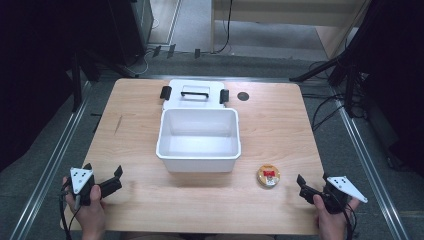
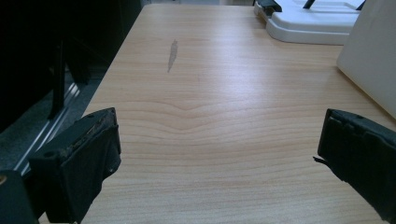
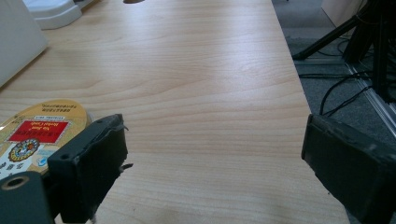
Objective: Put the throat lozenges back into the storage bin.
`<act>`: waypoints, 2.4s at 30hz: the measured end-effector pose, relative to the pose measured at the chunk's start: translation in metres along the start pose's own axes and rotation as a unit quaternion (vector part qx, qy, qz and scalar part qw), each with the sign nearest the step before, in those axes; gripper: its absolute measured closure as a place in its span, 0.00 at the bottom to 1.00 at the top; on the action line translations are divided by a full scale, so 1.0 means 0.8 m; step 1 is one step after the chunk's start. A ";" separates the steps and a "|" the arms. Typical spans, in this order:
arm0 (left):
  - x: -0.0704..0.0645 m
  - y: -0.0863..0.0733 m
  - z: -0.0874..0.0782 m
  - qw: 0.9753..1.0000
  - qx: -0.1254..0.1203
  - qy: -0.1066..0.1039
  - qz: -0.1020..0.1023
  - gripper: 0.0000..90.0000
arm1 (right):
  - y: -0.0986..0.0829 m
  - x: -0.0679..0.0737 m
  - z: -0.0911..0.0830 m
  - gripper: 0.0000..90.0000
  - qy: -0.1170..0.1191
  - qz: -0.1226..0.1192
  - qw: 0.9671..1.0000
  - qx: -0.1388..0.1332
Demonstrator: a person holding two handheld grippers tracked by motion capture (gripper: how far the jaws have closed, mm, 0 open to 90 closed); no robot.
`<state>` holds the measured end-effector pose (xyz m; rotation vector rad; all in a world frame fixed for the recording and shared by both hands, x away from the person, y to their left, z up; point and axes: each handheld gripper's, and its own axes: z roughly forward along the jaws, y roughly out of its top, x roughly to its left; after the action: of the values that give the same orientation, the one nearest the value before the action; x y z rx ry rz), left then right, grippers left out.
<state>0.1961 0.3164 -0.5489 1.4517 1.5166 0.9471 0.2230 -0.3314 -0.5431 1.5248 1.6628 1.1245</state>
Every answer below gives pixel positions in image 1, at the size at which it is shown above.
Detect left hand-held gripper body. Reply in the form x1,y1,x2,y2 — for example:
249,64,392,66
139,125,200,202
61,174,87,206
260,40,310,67
61,167,123,211

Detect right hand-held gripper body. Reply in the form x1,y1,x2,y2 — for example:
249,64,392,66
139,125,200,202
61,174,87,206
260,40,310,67
298,175,369,215

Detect person's left hand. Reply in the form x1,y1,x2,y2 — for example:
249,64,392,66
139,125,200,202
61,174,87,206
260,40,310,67
61,176,107,232

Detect person's right hand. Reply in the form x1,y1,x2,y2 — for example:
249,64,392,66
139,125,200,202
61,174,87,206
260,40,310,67
312,193,361,235

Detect round yellow tin red label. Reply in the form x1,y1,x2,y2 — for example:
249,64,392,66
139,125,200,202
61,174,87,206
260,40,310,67
256,163,281,189

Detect black tripod stand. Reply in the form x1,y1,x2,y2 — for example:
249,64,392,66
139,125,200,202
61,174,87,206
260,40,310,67
288,46,364,118
68,49,138,114

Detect white plastic storage box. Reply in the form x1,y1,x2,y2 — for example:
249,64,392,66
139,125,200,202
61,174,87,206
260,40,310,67
155,106,243,174

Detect dark curtain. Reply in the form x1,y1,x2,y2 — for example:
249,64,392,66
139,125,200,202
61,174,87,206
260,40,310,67
346,0,424,176
0,0,116,173

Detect white box lid black latches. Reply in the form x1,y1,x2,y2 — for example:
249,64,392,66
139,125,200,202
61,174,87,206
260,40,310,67
159,78,231,111

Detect black cabinet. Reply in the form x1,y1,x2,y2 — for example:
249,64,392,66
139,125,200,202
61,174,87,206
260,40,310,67
108,0,155,67

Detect light wooden furniture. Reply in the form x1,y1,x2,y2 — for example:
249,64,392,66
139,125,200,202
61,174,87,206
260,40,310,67
209,0,372,60

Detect metal floor rail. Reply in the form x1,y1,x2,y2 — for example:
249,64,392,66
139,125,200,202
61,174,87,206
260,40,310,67
330,87,410,240
8,79,93,240

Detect right hand-held gripper cable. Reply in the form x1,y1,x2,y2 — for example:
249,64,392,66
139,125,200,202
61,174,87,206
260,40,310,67
334,194,358,240

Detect hand-held gripper cable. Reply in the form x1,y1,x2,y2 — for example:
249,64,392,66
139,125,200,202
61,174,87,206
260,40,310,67
334,194,358,240
58,185,74,240

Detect left hand-held gripper cable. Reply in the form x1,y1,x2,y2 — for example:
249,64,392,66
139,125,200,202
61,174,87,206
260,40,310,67
58,185,74,240

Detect black floor cables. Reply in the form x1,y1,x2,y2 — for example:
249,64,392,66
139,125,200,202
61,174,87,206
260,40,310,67
301,92,349,133

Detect white floor cable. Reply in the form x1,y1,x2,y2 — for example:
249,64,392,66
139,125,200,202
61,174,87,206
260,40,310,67
131,49,160,76

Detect black hanging cable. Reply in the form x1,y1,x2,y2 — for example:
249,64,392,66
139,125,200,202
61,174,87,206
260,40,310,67
215,0,234,55

